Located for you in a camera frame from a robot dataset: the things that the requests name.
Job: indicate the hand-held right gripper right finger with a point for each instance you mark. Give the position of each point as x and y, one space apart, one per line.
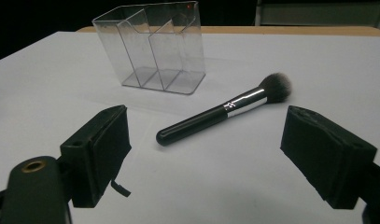
321 155

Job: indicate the black makeup brush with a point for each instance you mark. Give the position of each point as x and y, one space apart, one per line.
209 116

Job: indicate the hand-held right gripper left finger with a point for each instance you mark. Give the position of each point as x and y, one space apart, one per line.
97 155

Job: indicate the clear plastic brush organizer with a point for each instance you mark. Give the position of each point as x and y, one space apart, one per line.
159 49

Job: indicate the grey metal frame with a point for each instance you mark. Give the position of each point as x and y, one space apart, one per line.
318 14

